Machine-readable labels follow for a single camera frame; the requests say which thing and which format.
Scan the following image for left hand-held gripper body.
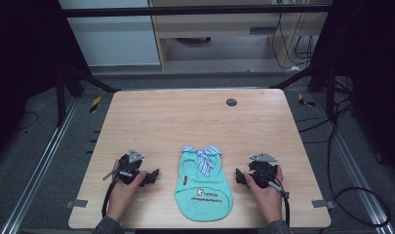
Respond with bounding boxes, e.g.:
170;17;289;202
115;148;146;186

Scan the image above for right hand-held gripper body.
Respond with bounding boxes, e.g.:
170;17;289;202
248;152;280;189

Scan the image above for teal pet shirt striped collar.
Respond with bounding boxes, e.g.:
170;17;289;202
174;144;234;223

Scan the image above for person's left hand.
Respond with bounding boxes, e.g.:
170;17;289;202
105;159;148;223

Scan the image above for person's right hand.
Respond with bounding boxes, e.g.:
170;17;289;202
244;165;285;224

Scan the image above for yellow black striped tape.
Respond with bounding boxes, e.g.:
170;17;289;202
297;93;316;108
89;96;102;114

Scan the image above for black metal stand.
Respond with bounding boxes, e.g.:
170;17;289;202
54;59;122;129
270;57;337;122

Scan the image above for white cabinet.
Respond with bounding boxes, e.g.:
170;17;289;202
58;0;162;67

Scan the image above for black curtain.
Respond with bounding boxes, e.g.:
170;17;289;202
310;0;395;179
0;0;93;164

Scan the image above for black horizontal bar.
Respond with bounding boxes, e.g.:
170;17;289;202
61;3;334;18

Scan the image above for left hand-held gripper cable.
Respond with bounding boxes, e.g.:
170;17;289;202
100;169;135;219

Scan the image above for hand-held gripper cable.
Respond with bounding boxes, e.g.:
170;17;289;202
100;169;135;219
262;169;291;228

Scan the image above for right hand-held gripper cable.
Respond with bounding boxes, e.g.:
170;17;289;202
262;169;291;228

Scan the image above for grey table bracket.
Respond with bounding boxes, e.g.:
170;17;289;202
311;199;336;210
65;199;89;209

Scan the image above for black looped floor cable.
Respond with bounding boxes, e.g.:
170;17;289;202
326;97;392;228

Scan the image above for aluminium floor rail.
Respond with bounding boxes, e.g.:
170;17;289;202
0;97;81;234
312;93;395;234

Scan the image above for thin black floor cable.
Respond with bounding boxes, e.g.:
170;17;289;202
15;110;39;133

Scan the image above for black hanging desk cables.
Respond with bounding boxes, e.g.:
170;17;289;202
270;12;316;70

